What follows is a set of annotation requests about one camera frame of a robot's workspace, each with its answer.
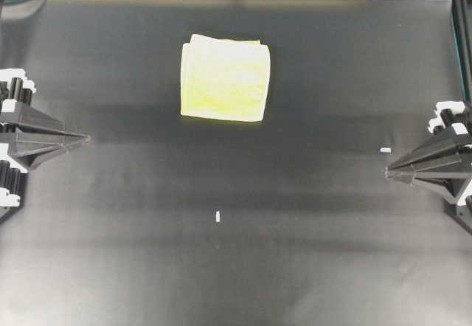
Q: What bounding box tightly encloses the yellow cloth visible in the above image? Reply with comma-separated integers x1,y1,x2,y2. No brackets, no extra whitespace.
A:
180,34,271,122

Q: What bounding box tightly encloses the white tape mark centre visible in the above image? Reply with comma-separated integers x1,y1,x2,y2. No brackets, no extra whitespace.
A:
215,210,221,223

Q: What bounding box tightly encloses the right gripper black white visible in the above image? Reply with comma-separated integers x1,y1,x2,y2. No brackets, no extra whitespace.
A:
384,100,472,235

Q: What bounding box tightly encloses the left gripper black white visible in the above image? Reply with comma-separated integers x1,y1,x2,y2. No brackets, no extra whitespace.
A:
1,68,90,218

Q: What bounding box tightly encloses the black aluminium frame rail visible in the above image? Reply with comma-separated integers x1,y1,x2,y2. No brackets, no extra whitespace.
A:
451,0,471,102

